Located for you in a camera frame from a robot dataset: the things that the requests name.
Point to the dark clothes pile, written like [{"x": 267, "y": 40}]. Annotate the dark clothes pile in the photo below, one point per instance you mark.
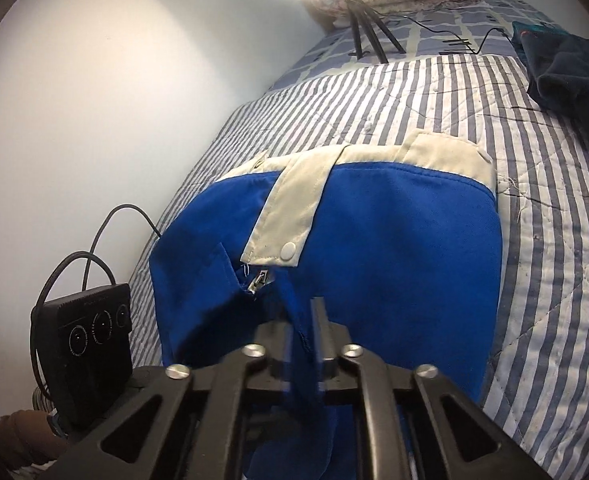
[{"x": 569, "y": 80}]

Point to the beige and blue jacket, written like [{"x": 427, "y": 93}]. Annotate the beige and blue jacket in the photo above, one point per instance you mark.
[{"x": 399, "y": 240}]

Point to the black tripod legs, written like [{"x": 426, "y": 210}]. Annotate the black tripod legs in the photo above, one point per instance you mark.
[{"x": 357, "y": 35}]

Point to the person's left forearm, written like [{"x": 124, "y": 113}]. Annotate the person's left forearm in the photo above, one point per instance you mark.
[{"x": 14, "y": 435}]

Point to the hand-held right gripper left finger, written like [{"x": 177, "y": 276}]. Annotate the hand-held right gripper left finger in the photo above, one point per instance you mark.
[{"x": 277, "y": 345}]

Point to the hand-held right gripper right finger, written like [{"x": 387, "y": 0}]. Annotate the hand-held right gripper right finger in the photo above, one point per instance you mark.
[{"x": 322, "y": 340}]

